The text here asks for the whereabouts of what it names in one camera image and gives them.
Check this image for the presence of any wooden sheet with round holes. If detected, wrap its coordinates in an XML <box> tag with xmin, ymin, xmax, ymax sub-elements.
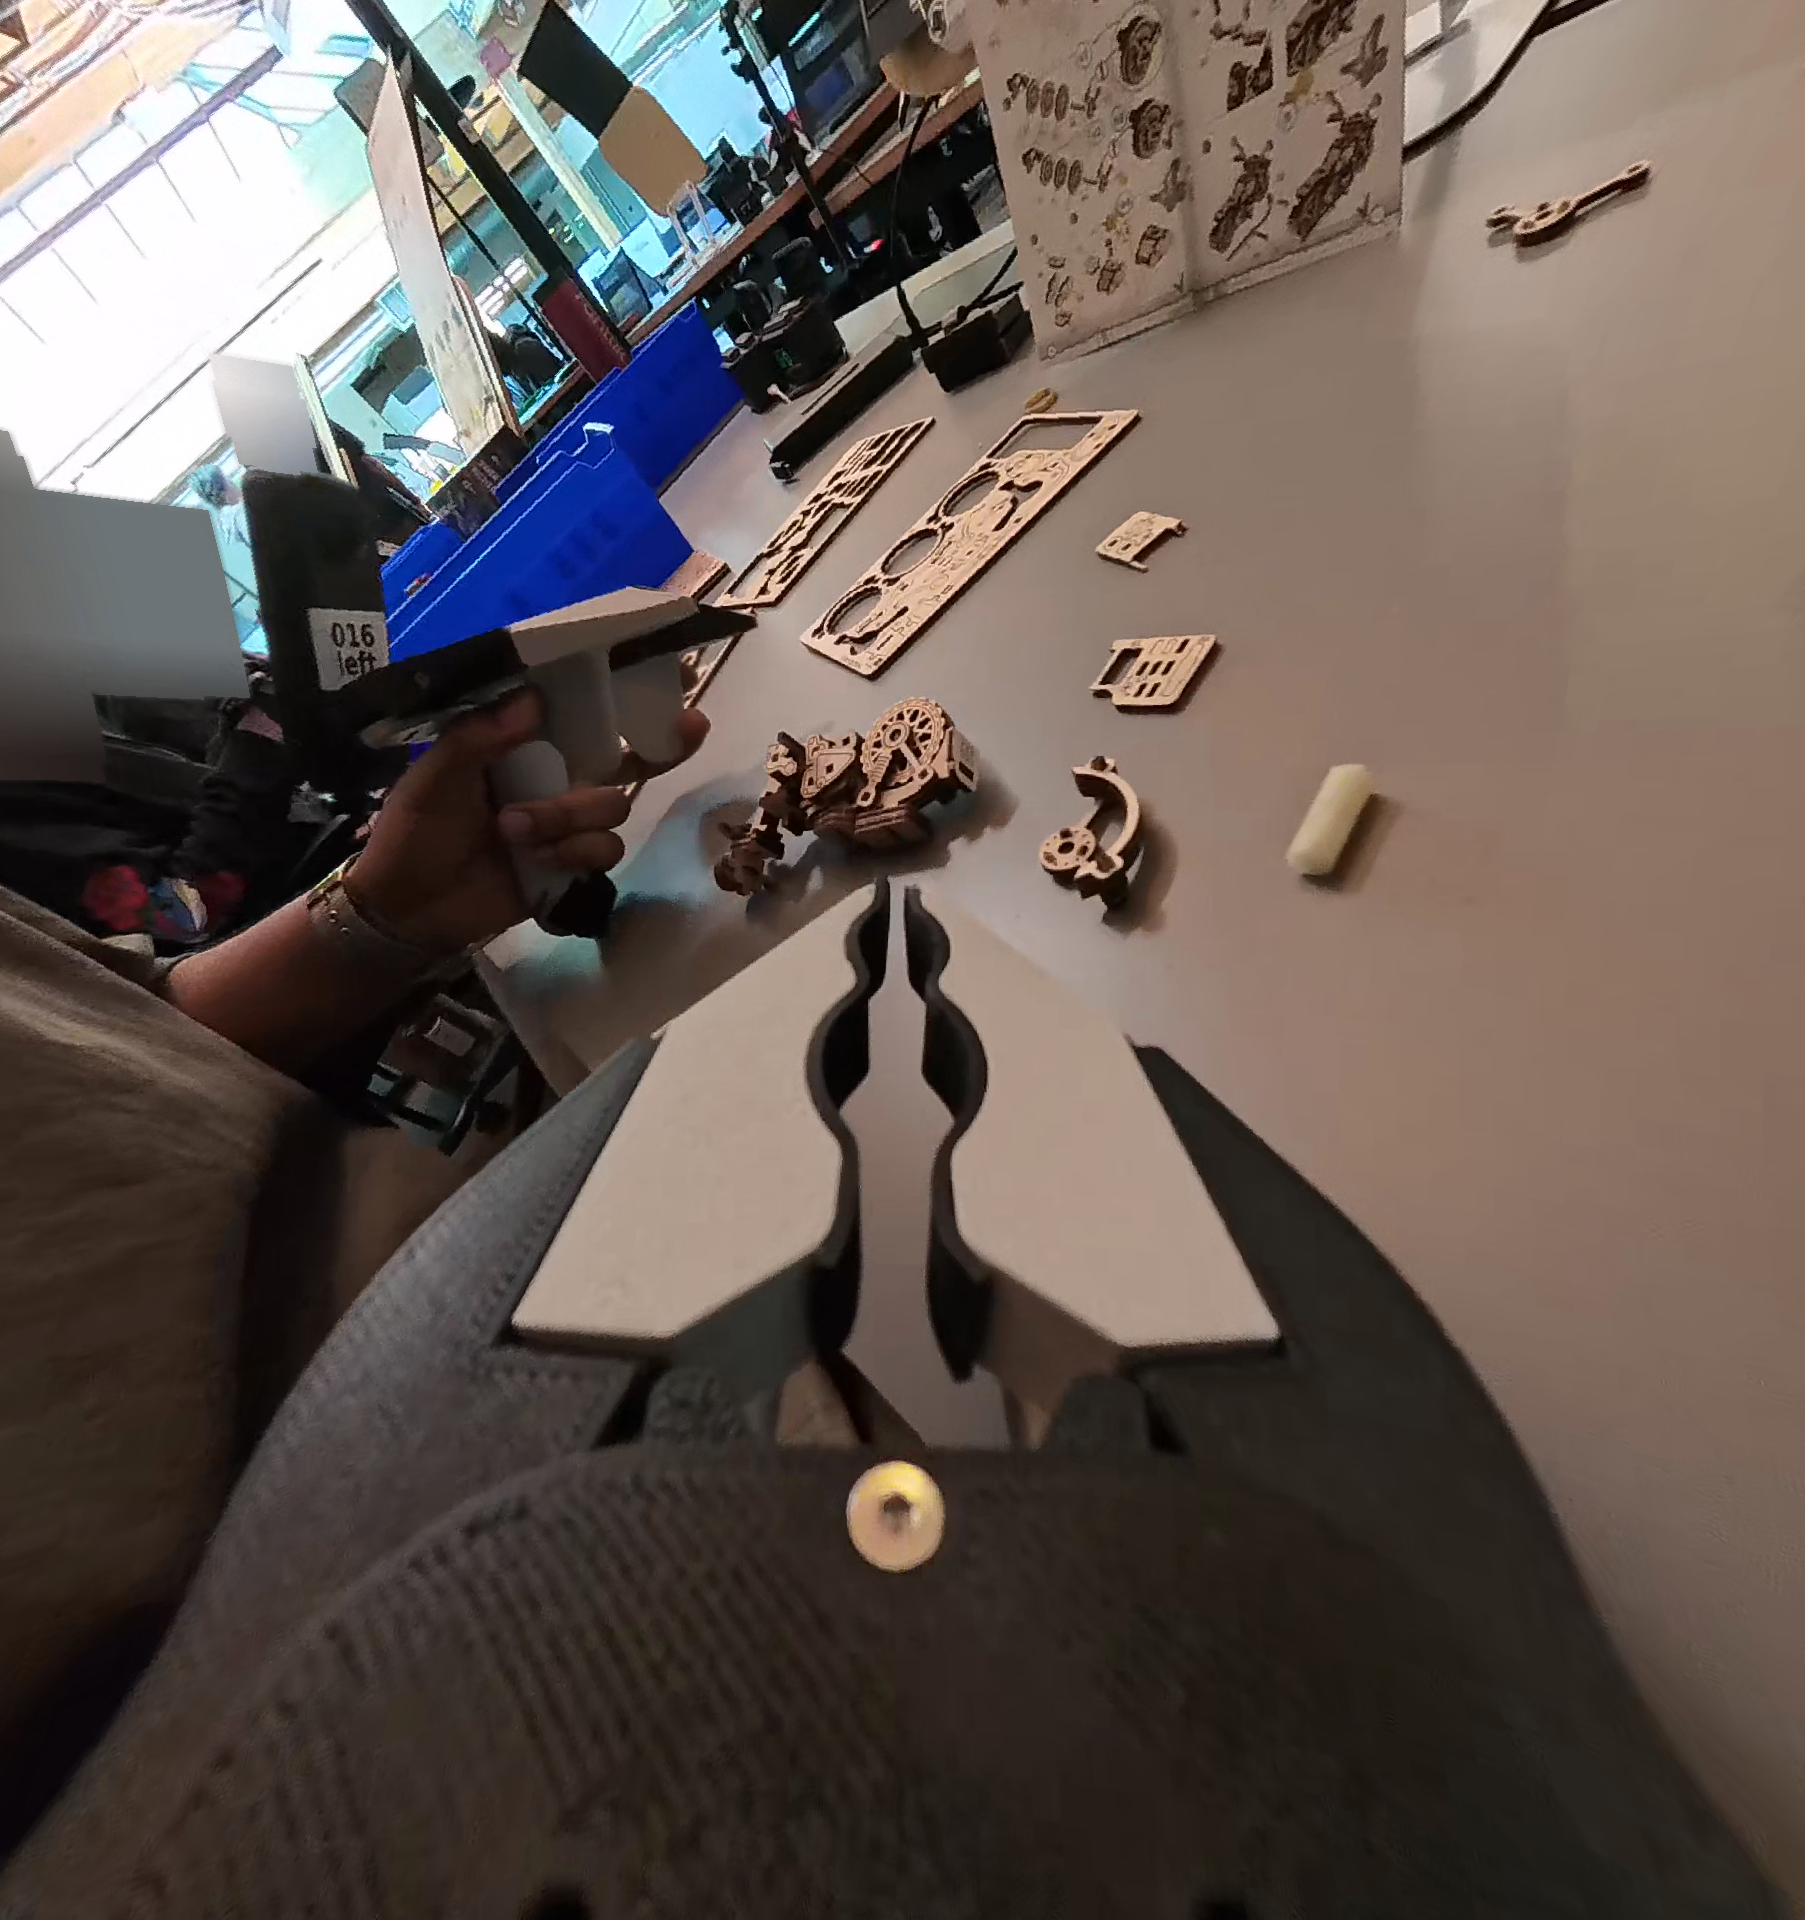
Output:
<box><xmin>800</xmin><ymin>409</ymin><xmax>1143</xmax><ymax>679</ymax></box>

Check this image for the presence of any blue bin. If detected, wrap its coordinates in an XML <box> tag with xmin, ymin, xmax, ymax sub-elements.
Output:
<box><xmin>544</xmin><ymin>306</ymin><xmax>746</xmax><ymax>488</ymax></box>
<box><xmin>384</xmin><ymin>422</ymin><xmax>694</xmax><ymax>661</ymax></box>

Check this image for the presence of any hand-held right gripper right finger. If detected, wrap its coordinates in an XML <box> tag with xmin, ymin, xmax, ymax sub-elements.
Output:
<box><xmin>902</xmin><ymin>886</ymin><xmax>1283</xmax><ymax>1434</ymax></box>

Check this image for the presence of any long black bar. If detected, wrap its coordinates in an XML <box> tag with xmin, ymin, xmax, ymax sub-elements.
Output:
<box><xmin>767</xmin><ymin>334</ymin><xmax>918</xmax><ymax>483</ymax></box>

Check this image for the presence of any black box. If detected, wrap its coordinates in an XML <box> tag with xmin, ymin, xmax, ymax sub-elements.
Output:
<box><xmin>918</xmin><ymin>292</ymin><xmax>1036</xmax><ymax>392</ymax></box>

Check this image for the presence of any curved wooden disc piece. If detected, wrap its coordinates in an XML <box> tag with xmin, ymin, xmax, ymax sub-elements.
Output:
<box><xmin>1037</xmin><ymin>755</ymin><xmax>1146</xmax><ymax>910</ymax></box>

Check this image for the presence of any metal wrist bracelet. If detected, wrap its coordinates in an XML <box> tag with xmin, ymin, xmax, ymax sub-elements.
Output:
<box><xmin>300</xmin><ymin>853</ymin><xmax>408</xmax><ymax>962</ymax></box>

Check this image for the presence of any black charger with green display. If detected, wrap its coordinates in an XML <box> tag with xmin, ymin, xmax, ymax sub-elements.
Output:
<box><xmin>723</xmin><ymin>306</ymin><xmax>851</xmax><ymax>415</ymax></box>

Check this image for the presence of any grey desk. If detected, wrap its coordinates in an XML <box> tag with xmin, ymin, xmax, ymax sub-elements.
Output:
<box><xmin>473</xmin><ymin>0</ymin><xmax>1805</xmax><ymax>1920</ymax></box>

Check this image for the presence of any wooden sheet with small cutouts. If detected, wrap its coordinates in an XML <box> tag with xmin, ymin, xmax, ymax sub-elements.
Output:
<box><xmin>730</xmin><ymin>418</ymin><xmax>937</xmax><ymax>607</ymax></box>

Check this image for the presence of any black office chair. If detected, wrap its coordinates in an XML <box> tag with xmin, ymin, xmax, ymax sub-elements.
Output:
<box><xmin>362</xmin><ymin>959</ymin><xmax>544</xmax><ymax>1157</ymax></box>

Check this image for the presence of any person's left hand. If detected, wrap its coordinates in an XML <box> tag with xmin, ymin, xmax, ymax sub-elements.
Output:
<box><xmin>347</xmin><ymin>690</ymin><xmax>640</xmax><ymax>954</ymax></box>

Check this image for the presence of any person's olive shirt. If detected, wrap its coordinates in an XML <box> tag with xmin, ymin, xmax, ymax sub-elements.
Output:
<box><xmin>0</xmin><ymin>877</ymin><xmax>572</xmax><ymax>1920</ymax></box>

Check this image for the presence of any pale standing panel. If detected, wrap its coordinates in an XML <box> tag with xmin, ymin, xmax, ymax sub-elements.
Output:
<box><xmin>366</xmin><ymin>58</ymin><xmax>521</xmax><ymax>439</ymax></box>

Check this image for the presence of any black cable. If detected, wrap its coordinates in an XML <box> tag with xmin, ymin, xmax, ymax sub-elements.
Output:
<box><xmin>1404</xmin><ymin>0</ymin><xmax>1592</xmax><ymax>158</ymax></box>
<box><xmin>887</xmin><ymin>88</ymin><xmax>1024</xmax><ymax>340</ymax></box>

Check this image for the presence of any person's left forearm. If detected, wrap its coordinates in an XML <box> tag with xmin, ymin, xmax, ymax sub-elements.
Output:
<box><xmin>153</xmin><ymin>886</ymin><xmax>393</xmax><ymax>1083</ymax></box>

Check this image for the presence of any slotted wooden piece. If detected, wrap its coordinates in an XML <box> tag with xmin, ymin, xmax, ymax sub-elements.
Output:
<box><xmin>1088</xmin><ymin>631</ymin><xmax>1221</xmax><ymax>708</ymax></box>

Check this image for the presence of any printed instruction sheet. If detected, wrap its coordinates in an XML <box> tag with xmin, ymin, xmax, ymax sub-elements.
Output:
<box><xmin>973</xmin><ymin>0</ymin><xmax>1404</xmax><ymax>361</ymax></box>

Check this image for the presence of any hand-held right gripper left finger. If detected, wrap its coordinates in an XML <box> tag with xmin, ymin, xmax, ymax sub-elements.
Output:
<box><xmin>511</xmin><ymin>880</ymin><xmax>897</xmax><ymax>1415</ymax></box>

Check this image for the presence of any white wax block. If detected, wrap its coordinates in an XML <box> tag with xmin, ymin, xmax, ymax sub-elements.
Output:
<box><xmin>1283</xmin><ymin>764</ymin><xmax>1373</xmax><ymax>880</ymax></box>

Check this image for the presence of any wooden lever piece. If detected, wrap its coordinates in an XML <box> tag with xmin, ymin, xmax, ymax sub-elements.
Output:
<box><xmin>1485</xmin><ymin>160</ymin><xmax>1652</xmax><ymax>251</ymax></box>

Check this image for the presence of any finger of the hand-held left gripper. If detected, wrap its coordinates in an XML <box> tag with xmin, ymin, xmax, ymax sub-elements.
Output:
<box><xmin>511</xmin><ymin>586</ymin><xmax>757</xmax><ymax>671</ymax></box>

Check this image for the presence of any assembled wooden model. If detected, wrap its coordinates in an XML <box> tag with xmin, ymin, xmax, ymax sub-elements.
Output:
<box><xmin>711</xmin><ymin>695</ymin><xmax>982</xmax><ymax>902</ymax></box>

